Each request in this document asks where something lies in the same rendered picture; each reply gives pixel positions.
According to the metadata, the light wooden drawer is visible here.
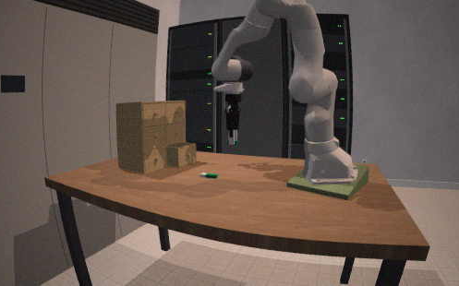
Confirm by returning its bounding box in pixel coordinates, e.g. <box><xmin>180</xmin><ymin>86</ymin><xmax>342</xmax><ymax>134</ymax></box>
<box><xmin>166</xmin><ymin>142</ymin><xmax>197</xmax><ymax>167</ymax></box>
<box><xmin>166</xmin><ymin>102</ymin><xmax>185</xmax><ymax>123</ymax></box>
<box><xmin>143</xmin><ymin>103</ymin><xmax>165</xmax><ymax>125</ymax></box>
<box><xmin>166</xmin><ymin>123</ymin><xmax>185</xmax><ymax>144</ymax></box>
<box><xmin>144</xmin><ymin>147</ymin><xmax>166</xmax><ymax>172</ymax></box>
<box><xmin>143</xmin><ymin>125</ymin><xmax>165</xmax><ymax>149</ymax></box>

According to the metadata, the small wooden chest of drawers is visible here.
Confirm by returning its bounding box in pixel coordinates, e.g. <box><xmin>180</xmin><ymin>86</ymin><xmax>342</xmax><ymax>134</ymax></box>
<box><xmin>116</xmin><ymin>101</ymin><xmax>186</xmax><ymax>173</ymax></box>

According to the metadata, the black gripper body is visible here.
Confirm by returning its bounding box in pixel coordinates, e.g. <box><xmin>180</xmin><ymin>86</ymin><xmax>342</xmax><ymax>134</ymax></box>
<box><xmin>225</xmin><ymin>93</ymin><xmax>241</xmax><ymax>113</ymax></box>

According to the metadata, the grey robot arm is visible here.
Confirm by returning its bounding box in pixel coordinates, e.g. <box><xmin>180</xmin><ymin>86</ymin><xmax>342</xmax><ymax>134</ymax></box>
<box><xmin>211</xmin><ymin>0</ymin><xmax>358</xmax><ymax>185</ymax></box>

